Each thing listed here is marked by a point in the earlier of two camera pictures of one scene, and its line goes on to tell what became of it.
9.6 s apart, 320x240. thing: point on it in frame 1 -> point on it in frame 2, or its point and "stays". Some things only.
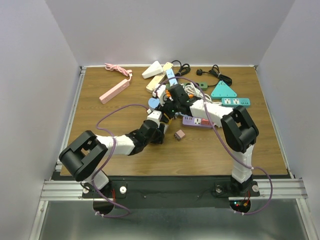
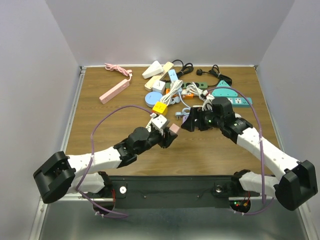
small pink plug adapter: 179,135 -> 174,128
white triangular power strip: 155,69 stays
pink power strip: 117,89 stays
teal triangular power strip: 223,90 stays
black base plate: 141,192 stays
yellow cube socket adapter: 170,120 -> 161,107
